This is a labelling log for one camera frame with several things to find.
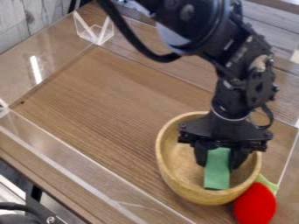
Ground clear acrylic corner bracket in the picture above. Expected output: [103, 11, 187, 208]
[72, 11, 115, 46]

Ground green foam block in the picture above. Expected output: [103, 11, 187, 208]
[203, 148, 230, 190]

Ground red plush strawberry toy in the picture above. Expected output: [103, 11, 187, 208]
[232, 174, 279, 224]

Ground black table clamp bracket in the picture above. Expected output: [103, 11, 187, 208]
[0, 185, 70, 224]

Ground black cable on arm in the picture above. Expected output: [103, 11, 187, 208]
[250, 103, 277, 131]

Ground clear acrylic enclosure wall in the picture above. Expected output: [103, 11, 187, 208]
[0, 100, 195, 224]

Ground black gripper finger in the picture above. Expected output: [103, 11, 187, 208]
[228, 148, 253, 171]
[194, 141, 208, 167]

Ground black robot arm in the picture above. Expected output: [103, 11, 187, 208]
[96, 0, 279, 170]

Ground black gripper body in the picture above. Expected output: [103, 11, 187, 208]
[178, 112, 274, 151]

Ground brown wooden bowl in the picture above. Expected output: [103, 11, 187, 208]
[155, 111, 262, 206]

